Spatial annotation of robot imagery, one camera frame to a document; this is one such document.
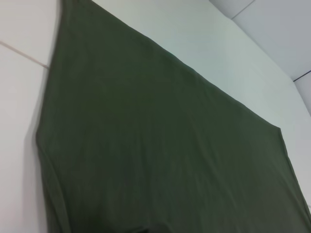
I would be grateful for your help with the dark green t-shirt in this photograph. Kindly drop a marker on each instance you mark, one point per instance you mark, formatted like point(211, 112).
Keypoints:
point(145, 145)

